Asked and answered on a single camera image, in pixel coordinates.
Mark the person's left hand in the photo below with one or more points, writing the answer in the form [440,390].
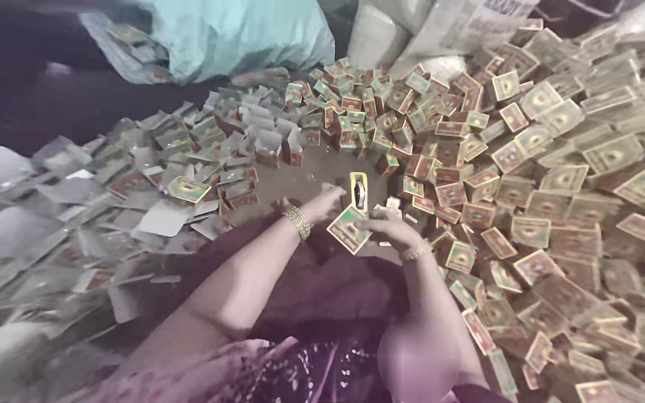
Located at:
[322,203]

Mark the person's right hand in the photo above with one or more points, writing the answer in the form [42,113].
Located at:
[398,229]

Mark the person's right fingers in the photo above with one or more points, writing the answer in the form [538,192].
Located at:
[373,224]

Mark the person's left fingers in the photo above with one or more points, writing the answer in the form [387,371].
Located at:
[336,189]

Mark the green square printed packet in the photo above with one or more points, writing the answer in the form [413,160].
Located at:
[349,231]

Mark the person's left forearm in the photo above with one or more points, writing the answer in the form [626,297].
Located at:
[244,280]

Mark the person's right forearm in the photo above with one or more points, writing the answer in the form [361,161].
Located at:
[437,296]

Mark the yellow tape dispenser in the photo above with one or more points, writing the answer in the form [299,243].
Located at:
[355,182]

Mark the white plastic sack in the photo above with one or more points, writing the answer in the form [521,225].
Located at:
[375,39]

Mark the person's body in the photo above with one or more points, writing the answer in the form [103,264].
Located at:
[322,375]

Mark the teal plastic bag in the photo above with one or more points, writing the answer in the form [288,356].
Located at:
[255,39]

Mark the pile of red-green printed boxes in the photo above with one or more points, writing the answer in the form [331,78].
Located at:
[529,156]

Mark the pile of grey-white folded cartons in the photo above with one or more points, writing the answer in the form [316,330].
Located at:
[165,218]

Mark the white printed sack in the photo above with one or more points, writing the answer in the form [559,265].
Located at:
[468,28]

